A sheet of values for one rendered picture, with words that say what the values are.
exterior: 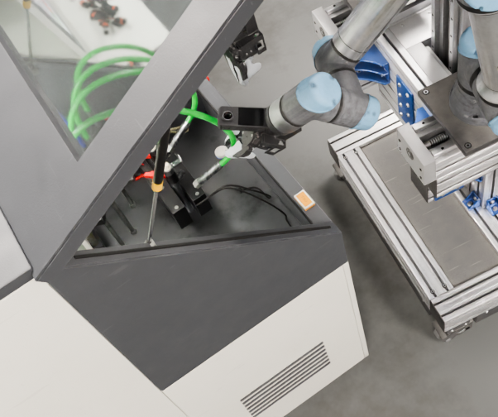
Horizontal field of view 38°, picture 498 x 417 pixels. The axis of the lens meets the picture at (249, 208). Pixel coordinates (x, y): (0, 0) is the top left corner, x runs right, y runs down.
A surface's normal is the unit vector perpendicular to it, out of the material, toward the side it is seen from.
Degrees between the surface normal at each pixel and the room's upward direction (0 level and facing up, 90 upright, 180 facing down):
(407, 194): 0
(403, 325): 0
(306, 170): 0
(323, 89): 45
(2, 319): 90
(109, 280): 90
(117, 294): 90
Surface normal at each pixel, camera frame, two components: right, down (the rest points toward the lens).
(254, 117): 0.04, -0.29
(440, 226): -0.21, -0.51
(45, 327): 0.53, 0.66
